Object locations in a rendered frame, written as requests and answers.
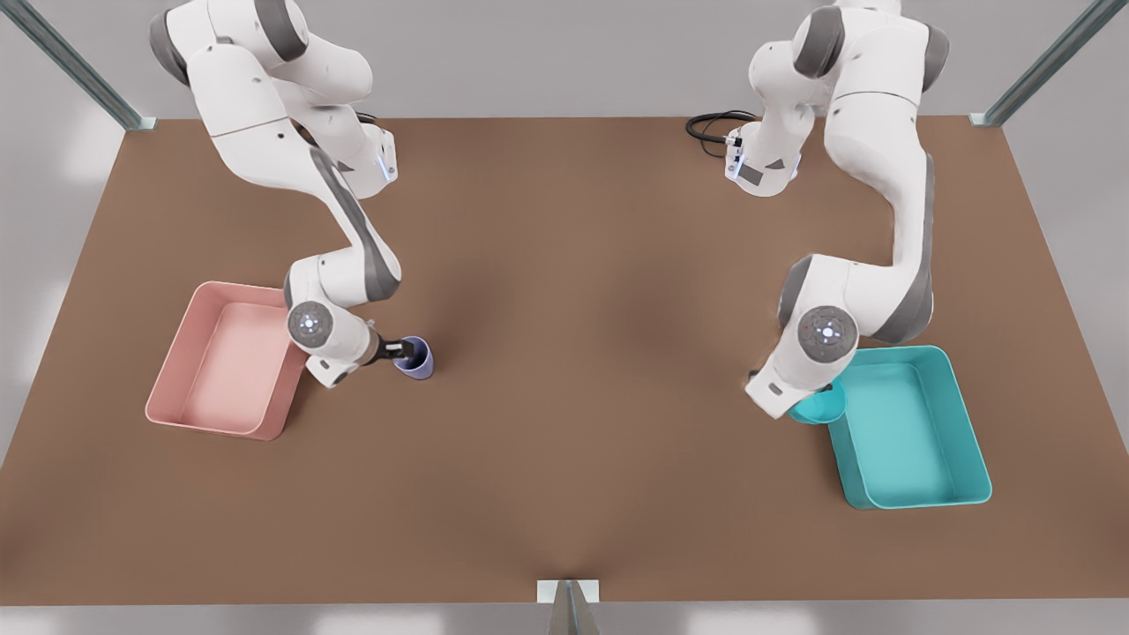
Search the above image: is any purple cup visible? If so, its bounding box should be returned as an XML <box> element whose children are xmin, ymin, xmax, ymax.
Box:
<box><xmin>393</xmin><ymin>336</ymin><xmax>435</xmax><ymax>381</ymax></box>

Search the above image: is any teal bowl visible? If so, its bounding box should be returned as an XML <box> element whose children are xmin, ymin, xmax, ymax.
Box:
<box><xmin>788</xmin><ymin>380</ymin><xmax>847</xmax><ymax>425</ymax></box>

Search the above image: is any pink plastic box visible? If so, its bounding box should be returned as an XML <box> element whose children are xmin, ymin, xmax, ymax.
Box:
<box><xmin>145</xmin><ymin>281</ymin><xmax>311</xmax><ymax>442</ymax></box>

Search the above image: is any teal plastic box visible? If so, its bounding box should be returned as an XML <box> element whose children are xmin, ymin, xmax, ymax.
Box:
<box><xmin>826</xmin><ymin>345</ymin><xmax>993</xmax><ymax>511</ymax></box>

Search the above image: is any silver frame post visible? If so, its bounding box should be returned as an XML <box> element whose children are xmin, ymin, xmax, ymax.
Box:
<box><xmin>969</xmin><ymin>0</ymin><xmax>1129</xmax><ymax>128</ymax></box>
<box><xmin>0</xmin><ymin>0</ymin><xmax>158</xmax><ymax>132</ymax></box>
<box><xmin>537</xmin><ymin>579</ymin><xmax>601</xmax><ymax>635</ymax></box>

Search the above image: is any black cable loop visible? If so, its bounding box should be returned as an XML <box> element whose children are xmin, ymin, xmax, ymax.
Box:
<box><xmin>685</xmin><ymin>110</ymin><xmax>759</xmax><ymax>161</ymax></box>

